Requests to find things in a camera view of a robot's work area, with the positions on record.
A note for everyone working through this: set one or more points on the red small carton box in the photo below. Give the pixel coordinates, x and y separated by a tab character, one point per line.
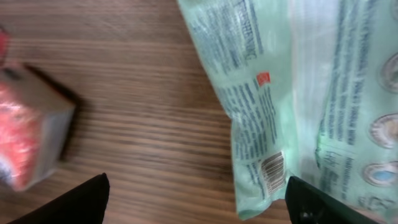
35	119

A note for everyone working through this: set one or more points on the teal wipes packet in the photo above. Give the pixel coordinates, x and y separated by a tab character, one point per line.
310	87

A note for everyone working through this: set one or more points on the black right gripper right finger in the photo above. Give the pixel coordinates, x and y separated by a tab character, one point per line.
308	205

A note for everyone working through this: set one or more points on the red snack stick packet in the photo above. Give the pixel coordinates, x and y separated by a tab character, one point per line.
4	39

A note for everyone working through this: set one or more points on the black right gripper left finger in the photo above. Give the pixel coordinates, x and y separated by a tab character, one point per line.
85	204

